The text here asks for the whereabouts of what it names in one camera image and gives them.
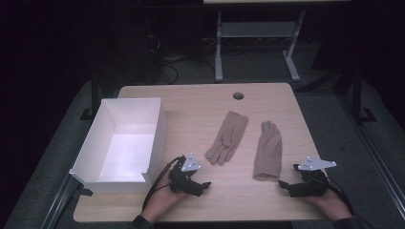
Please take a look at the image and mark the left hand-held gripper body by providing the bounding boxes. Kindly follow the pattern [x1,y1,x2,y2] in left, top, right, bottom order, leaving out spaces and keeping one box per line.
[167,152,203,196]

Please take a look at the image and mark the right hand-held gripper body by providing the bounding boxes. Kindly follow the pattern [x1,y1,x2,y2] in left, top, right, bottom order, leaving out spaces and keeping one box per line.
[292,156,338,198]

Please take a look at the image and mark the beige knit glove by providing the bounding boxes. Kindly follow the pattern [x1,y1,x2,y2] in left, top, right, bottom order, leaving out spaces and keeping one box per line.
[252,120,284,180]
[204,110,249,166]

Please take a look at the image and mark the person's right hand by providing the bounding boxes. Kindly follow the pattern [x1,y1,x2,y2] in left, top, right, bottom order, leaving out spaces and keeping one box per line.
[300,186,353,221]

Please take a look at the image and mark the person's left hand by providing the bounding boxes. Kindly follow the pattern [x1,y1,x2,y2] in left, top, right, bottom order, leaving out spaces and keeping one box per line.
[140,171,189,223]

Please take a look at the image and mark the white open box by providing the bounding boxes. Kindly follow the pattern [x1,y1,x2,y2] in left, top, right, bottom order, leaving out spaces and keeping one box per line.
[69,96,169,194]

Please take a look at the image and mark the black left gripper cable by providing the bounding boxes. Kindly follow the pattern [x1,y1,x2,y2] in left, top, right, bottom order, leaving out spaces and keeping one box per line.
[141,155,187,211]

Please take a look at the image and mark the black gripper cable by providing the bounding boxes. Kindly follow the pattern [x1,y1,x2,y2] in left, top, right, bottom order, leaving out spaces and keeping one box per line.
[324,175,355,215]
[141,155,187,211]

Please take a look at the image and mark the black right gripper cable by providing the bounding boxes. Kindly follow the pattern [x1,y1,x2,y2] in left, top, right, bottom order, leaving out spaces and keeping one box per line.
[324,175,355,215]

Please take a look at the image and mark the aluminium rail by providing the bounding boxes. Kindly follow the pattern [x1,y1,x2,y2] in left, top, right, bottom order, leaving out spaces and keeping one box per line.
[39,173,94,229]
[337,94,405,220]

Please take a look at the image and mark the black stand post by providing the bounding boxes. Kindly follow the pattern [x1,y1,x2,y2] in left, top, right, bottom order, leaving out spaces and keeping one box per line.
[348,68,377,126]
[79,68,103,122]

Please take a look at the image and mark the black floor cables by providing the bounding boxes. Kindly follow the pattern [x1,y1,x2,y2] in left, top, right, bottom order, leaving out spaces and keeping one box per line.
[145,32,218,86]

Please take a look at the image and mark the white metal table frame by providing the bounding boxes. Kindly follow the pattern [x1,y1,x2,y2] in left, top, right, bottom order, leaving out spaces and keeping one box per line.
[214,10,308,84]

